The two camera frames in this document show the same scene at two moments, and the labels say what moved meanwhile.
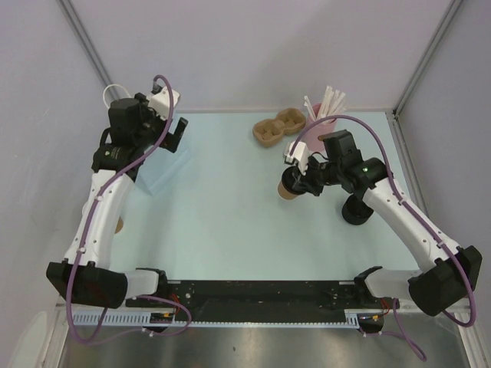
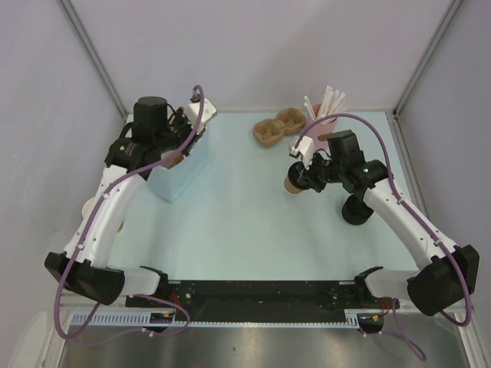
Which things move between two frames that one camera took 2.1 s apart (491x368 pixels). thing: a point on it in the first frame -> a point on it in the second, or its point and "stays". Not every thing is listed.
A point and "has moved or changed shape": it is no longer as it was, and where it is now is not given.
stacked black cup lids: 355,211 stays
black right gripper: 305,182 stays
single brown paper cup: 283,194 has moved or changed shape
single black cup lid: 290,175 has moved or changed shape
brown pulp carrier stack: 269,132 stays
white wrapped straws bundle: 331,106 stays
